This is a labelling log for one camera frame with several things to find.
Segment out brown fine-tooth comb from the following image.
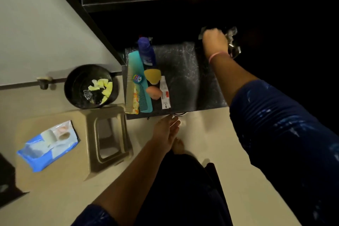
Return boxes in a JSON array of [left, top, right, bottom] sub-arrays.
[[124, 65, 136, 114]]

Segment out blue plastic bottle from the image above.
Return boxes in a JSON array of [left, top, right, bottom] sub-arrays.
[[137, 37, 157, 67]]

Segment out pink wrist thread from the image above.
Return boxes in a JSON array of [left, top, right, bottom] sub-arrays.
[[208, 51, 230, 64]]

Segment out person's right forearm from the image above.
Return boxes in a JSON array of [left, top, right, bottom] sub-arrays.
[[209, 53, 260, 107]]

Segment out person's right hand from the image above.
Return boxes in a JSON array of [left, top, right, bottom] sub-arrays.
[[202, 28, 230, 59]]

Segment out white tube with red label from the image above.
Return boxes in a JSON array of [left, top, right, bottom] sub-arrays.
[[159, 76, 172, 110]]

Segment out blue patterned left sleeve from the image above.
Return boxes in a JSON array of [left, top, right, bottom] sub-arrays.
[[70, 203, 118, 226]]

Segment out blue wet wipes pack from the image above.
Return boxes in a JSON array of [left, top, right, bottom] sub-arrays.
[[16, 120, 80, 173]]

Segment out person's left forearm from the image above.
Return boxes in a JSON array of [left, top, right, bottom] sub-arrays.
[[93, 141, 170, 226]]

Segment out pale cabinet door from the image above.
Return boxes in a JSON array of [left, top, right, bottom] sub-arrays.
[[0, 0, 124, 87]]

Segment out pink makeup sponge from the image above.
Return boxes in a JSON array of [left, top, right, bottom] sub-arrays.
[[145, 85, 163, 101]]

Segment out beige door knob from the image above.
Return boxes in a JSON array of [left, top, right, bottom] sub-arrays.
[[36, 76, 53, 90]]

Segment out teal wide-tooth comb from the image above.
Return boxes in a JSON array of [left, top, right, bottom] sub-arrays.
[[127, 50, 154, 114]]

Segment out beige plastic stool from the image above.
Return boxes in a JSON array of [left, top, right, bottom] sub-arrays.
[[14, 104, 134, 193]]

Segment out blue patterned right sleeve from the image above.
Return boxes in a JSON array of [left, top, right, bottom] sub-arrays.
[[229, 79, 339, 226]]

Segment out black round waste bin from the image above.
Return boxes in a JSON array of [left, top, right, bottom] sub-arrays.
[[64, 64, 120, 110]]

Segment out person's bare foot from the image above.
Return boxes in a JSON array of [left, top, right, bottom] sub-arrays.
[[171, 137, 185, 155]]

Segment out person's left hand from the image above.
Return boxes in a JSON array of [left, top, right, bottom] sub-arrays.
[[151, 114, 182, 155]]

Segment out yellow makeup sponge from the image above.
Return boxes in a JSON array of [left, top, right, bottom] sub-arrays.
[[143, 68, 162, 85]]

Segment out blue patterned sleeve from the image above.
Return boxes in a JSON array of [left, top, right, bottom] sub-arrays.
[[70, 203, 118, 226], [229, 79, 339, 226]]

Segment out metal cabinet hinge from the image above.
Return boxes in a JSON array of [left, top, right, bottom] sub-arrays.
[[225, 26, 242, 59]]

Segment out person's dark trousers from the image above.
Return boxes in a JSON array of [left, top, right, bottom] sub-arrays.
[[135, 150, 233, 226]]

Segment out dark furniture piece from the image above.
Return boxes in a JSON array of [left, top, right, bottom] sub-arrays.
[[0, 151, 30, 209]]

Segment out yellow crumpled wipes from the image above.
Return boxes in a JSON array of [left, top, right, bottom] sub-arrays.
[[88, 78, 114, 105]]

